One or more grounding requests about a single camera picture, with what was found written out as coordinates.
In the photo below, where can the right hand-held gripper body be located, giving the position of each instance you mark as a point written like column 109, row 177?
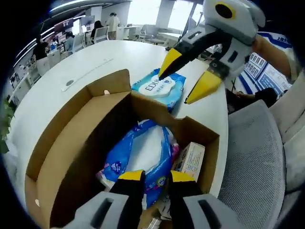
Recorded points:
column 240, row 23

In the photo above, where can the blue wet wipes packet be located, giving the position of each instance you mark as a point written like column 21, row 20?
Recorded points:
column 155, row 88

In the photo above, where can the small white carton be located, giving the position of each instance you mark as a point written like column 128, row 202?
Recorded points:
column 190, row 157

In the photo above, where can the green potted plant white pot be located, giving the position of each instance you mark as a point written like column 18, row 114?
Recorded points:
column 6, row 124

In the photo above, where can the white office chair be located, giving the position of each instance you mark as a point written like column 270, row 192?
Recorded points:
column 102, row 34
column 79, row 43

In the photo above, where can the grey mesh office chair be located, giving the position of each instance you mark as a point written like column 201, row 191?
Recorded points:
column 252, row 155

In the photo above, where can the blue white wall poster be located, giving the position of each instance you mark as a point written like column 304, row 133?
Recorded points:
column 267, row 76

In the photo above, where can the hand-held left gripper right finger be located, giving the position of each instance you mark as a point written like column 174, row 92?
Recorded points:
column 183, row 202

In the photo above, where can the blue white tissue pack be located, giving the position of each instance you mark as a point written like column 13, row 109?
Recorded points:
column 147, row 148

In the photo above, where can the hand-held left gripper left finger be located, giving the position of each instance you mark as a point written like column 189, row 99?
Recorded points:
column 128, row 198

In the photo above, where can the brown cardboard shoe box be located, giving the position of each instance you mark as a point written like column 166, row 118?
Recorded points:
column 71, row 133

